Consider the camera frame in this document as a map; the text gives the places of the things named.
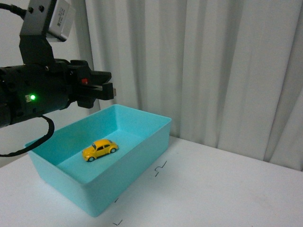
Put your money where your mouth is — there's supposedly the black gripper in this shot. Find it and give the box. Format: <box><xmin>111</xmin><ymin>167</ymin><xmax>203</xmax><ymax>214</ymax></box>
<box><xmin>51</xmin><ymin>59</ymin><xmax>116</xmax><ymax>109</ymax></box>

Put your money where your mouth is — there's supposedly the yellow beetle toy car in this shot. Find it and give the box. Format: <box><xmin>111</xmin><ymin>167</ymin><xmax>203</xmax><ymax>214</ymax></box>
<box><xmin>82</xmin><ymin>139</ymin><xmax>119</xmax><ymax>162</ymax></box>

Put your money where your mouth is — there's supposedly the turquoise plastic bin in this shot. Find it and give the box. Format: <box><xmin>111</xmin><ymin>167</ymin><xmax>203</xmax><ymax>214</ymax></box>
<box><xmin>29</xmin><ymin>105</ymin><xmax>171</xmax><ymax>217</ymax></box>

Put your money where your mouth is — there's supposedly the grey curtain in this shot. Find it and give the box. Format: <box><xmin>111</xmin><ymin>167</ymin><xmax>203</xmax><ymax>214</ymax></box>
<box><xmin>0</xmin><ymin>0</ymin><xmax>303</xmax><ymax>172</ymax></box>

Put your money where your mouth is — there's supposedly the black cable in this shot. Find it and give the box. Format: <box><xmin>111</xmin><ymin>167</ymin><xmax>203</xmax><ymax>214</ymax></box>
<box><xmin>0</xmin><ymin>114</ymin><xmax>55</xmax><ymax>157</ymax></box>

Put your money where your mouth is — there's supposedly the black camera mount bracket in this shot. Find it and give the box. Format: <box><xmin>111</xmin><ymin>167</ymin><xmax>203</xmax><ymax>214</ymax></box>
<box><xmin>19</xmin><ymin>0</ymin><xmax>56</xmax><ymax>68</ymax></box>

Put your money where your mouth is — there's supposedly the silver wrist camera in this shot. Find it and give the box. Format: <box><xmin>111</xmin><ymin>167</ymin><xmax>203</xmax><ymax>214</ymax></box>
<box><xmin>46</xmin><ymin>0</ymin><xmax>76</xmax><ymax>42</ymax></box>

